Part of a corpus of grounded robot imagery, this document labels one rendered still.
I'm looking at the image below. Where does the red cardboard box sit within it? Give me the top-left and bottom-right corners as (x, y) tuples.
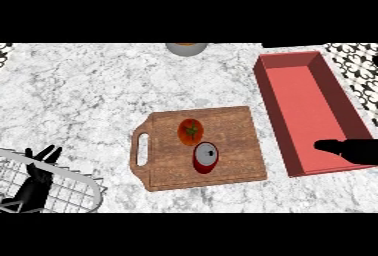
(253, 50), (378, 178)

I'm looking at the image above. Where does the red tomato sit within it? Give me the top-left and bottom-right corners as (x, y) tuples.
(176, 118), (205, 147)

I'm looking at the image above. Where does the red can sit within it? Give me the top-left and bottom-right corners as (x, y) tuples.
(191, 141), (222, 175)

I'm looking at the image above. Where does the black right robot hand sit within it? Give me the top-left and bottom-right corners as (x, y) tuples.
(313, 138), (378, 167)

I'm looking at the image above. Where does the grey round pot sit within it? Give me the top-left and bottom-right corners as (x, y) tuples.
(164, 42), (208, 58)

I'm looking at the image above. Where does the white wire basket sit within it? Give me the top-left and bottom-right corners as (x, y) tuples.
(0, 147), (109, 214)

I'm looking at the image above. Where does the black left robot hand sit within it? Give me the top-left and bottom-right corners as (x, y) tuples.
(0, 144), (65, 214)

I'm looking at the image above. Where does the brown wooden cutting board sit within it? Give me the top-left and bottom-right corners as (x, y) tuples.
(129, 105), (269, 192)

